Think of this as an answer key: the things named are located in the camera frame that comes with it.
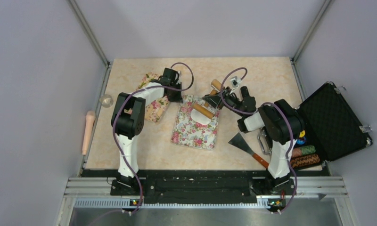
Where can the yellow floral cloth pad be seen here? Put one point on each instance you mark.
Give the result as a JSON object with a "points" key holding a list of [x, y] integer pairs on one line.
{"points": [[156, 109]]}

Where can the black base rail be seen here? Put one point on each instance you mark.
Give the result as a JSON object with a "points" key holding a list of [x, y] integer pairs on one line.
{"points": [[195, 189]]}

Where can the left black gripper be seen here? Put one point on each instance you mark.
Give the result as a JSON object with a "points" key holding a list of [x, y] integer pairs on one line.
{"points": [[177, 99]]}

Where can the open black poker chip case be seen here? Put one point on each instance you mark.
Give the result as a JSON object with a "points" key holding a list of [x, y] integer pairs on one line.
{"points": [[332, 130]]}

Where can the white dough piece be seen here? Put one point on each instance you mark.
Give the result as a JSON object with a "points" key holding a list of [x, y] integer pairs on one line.
{"points": [[202, 116]]}

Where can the metal scraper with red handle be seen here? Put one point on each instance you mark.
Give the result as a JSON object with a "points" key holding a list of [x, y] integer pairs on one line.
{"points": [[239, 142]]}

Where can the wooden double-ended rolling pin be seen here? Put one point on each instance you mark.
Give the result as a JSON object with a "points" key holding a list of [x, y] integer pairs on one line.
{"points": [[216, 85]]}

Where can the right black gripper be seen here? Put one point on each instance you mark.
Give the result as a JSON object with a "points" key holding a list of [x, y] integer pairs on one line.
{"points": [[215, 100]]}

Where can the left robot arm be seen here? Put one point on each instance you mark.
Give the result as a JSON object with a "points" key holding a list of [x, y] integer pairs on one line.
{"points": [[129, 117]]}

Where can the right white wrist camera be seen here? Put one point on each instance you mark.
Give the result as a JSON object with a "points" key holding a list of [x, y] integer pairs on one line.
{"points": [[235, 82]]}

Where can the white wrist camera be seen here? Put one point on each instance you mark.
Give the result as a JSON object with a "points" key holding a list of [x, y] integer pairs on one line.
{"points": [[177, 79], [235, 82]]}

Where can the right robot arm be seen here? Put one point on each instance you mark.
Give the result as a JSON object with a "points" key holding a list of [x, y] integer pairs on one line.
{"points": [[282, 123]]}

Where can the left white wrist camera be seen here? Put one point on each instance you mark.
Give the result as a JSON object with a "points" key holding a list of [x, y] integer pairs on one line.
{"points": [[177, 79]]}

